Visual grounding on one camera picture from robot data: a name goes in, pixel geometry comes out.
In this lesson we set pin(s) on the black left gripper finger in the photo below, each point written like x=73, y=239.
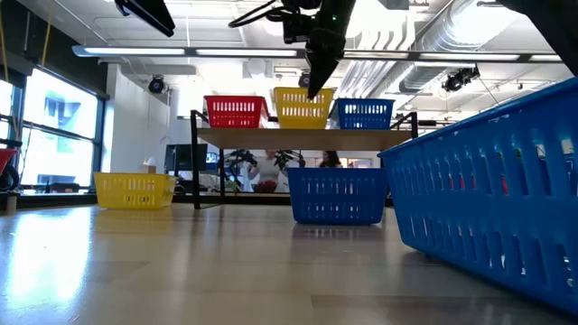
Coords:
x=146, y=13

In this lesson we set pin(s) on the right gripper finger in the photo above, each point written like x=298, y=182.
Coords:
x=323, y=63

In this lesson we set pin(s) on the blue slotted plastic basket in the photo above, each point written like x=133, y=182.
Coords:
x=542, y=108
x=366, y=121
x=336, y=173

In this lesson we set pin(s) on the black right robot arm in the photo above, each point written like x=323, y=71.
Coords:
x=555, y=27

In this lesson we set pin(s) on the long ceiling light bar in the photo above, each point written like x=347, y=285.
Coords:
x=135, y=51

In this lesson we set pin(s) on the white ceiling pipe bundle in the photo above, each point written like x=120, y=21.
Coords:
x=375, y=77

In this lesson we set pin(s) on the person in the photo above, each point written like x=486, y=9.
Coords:
x=268, y=169
x=331, y=160

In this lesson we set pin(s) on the dark leafy plant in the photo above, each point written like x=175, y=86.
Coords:
x=286, y=159
x=239, y=160

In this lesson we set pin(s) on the red round object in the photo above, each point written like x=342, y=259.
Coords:
x=266, y=187

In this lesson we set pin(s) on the large glass window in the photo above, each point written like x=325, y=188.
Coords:
x=58, y=117

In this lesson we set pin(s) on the black computer monitor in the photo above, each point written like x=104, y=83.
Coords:
x=185, y=158

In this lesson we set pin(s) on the white tissue box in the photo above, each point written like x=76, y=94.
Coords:
x=147, y=167

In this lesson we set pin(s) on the yellow small object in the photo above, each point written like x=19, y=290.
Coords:
x=135, y=176

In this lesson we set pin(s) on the red wheeled cart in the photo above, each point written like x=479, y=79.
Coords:
x=5, y=155

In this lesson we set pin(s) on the small wooden block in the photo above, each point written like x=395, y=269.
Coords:
x=11, y=205

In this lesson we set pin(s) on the black ceiling camera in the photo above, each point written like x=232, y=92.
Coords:
x=304, y=80
x=156, y=85

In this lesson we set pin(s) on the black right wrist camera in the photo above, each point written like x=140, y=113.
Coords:
x=298, y=27

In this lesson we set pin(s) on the wooden shelf with black frame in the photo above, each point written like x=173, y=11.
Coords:
x=293, y=140

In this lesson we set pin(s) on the silver ceiling air duct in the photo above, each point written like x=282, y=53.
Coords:
x=451, y=36

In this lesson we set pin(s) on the black metal table frame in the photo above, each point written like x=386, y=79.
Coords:
x=253, y=199

